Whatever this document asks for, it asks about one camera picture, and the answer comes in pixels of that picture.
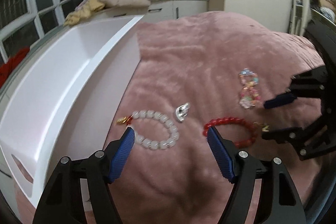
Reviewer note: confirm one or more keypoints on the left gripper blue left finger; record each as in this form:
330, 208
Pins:
118, 152

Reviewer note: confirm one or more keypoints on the white storage tray box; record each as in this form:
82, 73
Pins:
65, 103

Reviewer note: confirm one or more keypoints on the red cloth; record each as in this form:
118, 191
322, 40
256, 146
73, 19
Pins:
13, 62

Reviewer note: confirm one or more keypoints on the standing mirror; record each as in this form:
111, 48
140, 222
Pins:
296, 17

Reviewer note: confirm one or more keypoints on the pink plush blanket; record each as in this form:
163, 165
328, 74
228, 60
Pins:
197, 60

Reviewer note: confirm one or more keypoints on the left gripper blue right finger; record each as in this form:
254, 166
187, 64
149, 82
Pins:
223, 151

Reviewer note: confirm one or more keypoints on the white drawer cabinet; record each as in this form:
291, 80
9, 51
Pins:
158, 11

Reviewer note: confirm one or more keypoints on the yellow cloth on ledge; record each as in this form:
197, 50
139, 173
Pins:
83, 12

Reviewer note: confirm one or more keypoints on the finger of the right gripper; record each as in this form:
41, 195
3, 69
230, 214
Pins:
292, 135
280, 100

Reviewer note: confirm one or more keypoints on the silver heart pendant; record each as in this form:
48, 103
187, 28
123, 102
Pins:
181, 112

